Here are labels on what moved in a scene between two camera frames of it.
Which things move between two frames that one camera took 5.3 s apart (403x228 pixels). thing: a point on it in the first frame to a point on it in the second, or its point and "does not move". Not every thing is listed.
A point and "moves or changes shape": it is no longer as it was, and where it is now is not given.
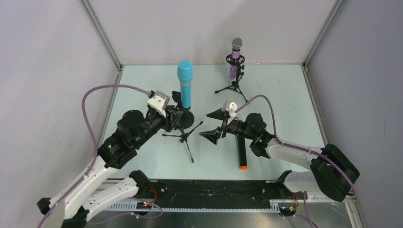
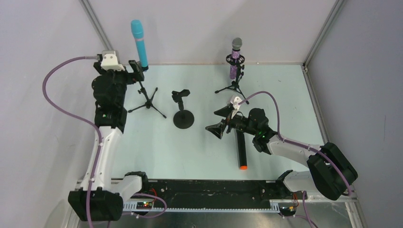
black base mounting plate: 208,192 does not move
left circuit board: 144,205 does not move
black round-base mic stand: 187,119 does not move
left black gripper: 171,116 to 130,74
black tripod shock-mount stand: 236,61 does not move
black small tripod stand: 184,136 moves or changes shape
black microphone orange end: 242,151 does not move
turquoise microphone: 185,74 to 138,30
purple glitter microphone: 236,45 does not move
